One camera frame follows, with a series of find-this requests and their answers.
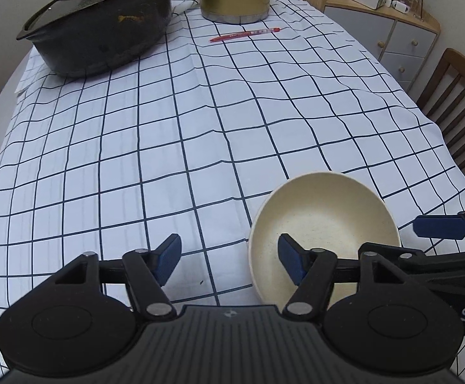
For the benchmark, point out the red pen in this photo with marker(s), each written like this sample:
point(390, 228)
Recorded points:
point(244, 35)

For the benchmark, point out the glass pot lid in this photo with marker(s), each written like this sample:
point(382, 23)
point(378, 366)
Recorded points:
point(96, 4)

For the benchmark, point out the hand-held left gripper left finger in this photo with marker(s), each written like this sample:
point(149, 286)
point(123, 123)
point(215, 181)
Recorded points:
point(167, 260)

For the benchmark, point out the dark wooden chair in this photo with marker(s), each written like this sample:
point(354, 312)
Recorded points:
point(452, 68)

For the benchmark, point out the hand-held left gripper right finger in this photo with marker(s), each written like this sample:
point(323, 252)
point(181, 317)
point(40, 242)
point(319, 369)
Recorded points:
point(292, 260)

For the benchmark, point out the grey drawer cabinet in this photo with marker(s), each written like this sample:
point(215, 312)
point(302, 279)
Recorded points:
point(404, 44)

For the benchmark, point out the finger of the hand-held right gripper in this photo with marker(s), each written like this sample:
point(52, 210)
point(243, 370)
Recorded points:
point(436, 226)
point(448, 264)

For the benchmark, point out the black cooking pot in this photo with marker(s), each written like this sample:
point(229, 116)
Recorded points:
point(96, 56)

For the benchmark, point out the cream bowl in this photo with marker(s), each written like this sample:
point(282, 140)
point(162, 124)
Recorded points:
point(328, 216)

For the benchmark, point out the white checked tablecloth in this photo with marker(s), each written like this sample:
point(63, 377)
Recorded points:
point(136, 148)

